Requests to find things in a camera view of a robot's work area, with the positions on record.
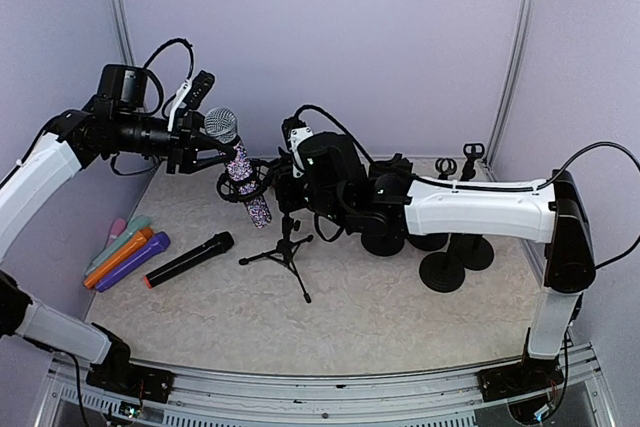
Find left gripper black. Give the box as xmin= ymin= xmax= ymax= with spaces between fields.
xmin=113 ymin=109 xmax=236 ymax=172

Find glitter silver-head microphone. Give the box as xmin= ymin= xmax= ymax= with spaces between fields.
xmin=204 ymin=107 xmax=272 ymax=228

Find black tripod mic stand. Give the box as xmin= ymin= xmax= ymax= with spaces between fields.
xmin=215 ymin=158 xmax=315 ymax=304

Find black microphone orange tip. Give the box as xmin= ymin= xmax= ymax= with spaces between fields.
xmin=144 ymin=231 xmax=235 ymax=289

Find black round-base mic stand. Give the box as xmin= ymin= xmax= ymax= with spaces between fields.
xmin=360 ymin=234 xmax=405 ymax=257

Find teal toy microphone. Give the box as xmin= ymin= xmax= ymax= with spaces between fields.
xmin=84 ymin=215 xmax=151 ymax=276

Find purple-head microphone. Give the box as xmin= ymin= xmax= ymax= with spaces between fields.
xmin=95 ymin=231 xmax=171 ymax=292

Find orange toy microphone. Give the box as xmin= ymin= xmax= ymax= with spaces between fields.
xmin=84 ymin=227 xmax=154 ymax=289

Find pink toy microphone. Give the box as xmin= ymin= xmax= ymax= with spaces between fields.
xmin=105 ymin=218 xmax=127 ymax=247

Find black stand for orange mic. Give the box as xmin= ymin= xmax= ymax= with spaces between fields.
xmin=434 ymin=158 xmax=458 ymax=180

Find black stand for teal mic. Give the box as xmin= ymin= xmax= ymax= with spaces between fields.
xmin=452 ymin=234 xmax=495 ymax=271

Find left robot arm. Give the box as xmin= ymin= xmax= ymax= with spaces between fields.
xmin=1 ymin=64 xmax=233 ymax=392

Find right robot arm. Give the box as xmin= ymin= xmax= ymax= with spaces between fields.
xmin=284 ymin=127 xmax=596 ymax=391

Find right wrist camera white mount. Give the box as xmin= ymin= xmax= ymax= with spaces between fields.
xmin=281 ymin=117 xmax=314 ymax=178

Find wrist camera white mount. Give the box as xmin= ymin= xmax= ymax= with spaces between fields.
xmin=281 ymin=117 xmax=314 ymax=178
xmin=167 ymin=70 xmax=216 ymax=132

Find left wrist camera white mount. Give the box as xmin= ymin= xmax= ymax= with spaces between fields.
xmin=167 ymin=70 xmax=216 ymax=132

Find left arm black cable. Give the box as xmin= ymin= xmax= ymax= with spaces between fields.
xmin=142 ymin=37 xmax=196 ymax=98

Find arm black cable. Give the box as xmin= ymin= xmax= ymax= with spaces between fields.
xmin=292 ymin=103 xmax=640 ymax=268
xmin=142 ymin=37 xmax=196 ymax=98

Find aluminium frame post left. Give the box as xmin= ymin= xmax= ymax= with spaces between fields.
xmin=108 ymin=0 xmax=135 ymax=65

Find aluminium frame post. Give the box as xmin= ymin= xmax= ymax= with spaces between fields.
xmin=485 ymin=0 xmax=536 ymax=168
xmin=108 ymin=0 xmax=135 ymax=65

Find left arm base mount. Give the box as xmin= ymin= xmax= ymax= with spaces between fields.
xmin=86 ymin=362 xmax=175 ymax=404

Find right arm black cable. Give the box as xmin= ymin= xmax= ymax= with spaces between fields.
xmin=292 ymin=103 xmax=640 ymax=268

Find aluminium front rail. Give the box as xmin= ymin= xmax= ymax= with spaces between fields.
xmin=34 ymin=341 xmax=616 ymax=427

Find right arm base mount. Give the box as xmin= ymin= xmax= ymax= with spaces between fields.
xmin=477 ymin=359 xmax=565 ymax=402

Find aluminium frame post right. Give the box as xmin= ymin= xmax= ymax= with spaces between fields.
xmin=485 ymin=0 xmax=536 ymax=168

